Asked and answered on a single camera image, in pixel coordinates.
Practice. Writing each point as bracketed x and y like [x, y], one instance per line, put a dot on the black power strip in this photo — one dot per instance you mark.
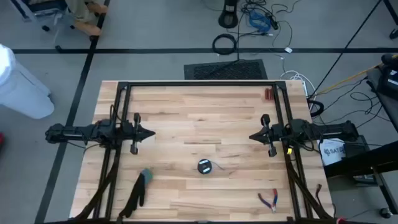
[273, 21]

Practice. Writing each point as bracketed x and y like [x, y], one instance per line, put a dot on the person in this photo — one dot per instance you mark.
[82, 11]

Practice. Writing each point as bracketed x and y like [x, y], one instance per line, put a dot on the dark grey side table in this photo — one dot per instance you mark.
[377, 81]

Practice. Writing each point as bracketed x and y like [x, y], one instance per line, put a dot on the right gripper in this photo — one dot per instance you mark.
[273, 134]

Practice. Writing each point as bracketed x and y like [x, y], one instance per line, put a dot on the office chair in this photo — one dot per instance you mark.
[43, 6]

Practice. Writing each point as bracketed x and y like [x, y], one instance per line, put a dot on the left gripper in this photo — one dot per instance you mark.
[132, 133]

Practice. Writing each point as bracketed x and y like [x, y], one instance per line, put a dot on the white trash bin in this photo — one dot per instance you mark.
[21, 90]

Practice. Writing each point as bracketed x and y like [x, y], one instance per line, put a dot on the small red block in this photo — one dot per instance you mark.
[269, 94]

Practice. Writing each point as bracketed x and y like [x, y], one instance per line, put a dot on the white power adapter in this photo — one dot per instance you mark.
[288, 49]

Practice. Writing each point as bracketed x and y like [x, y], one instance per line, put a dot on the black floor mat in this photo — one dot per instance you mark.
[227, 70]

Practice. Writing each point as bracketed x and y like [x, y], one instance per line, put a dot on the black metal beam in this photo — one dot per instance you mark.
[357, 161]

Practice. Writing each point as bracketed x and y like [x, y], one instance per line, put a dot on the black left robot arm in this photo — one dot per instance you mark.
[71, 133]

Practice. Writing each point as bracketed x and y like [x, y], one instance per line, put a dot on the black cylinder stand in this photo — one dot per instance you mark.
[228, 17]

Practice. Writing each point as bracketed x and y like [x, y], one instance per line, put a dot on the white power strip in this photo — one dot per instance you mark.
[305, 88]

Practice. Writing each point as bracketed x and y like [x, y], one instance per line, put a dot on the black caster wheel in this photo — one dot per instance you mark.
[385, 212]

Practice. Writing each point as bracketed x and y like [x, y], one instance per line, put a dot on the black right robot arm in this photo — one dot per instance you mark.
[335, 130]

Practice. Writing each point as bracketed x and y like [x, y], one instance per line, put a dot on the black work glove green cuff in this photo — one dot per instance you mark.
[136, 193]

